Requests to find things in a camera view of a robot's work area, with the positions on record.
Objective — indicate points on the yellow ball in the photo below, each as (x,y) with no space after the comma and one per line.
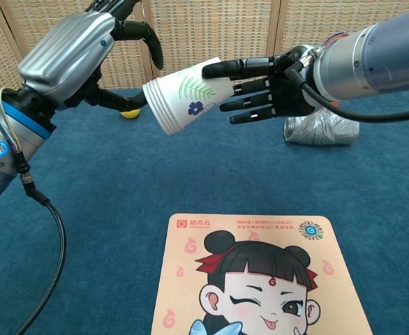
(130,114)

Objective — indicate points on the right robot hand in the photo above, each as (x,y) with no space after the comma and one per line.
(288,87)

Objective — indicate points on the blue carpet table cover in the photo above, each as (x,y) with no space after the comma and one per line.
(120,174)

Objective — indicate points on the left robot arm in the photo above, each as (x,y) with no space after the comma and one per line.
(2,153)

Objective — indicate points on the cartoon girl mouse pad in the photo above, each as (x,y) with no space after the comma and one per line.
(260,279)

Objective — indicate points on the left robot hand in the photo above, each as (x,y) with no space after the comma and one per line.
(68,52)

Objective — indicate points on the bamboo folding screen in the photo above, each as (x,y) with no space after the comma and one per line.
(208,31)

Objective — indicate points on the white floral paper cup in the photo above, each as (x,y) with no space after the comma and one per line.
(183,97)

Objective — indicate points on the crumpled grey wrapper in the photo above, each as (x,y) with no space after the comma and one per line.
(323,130)

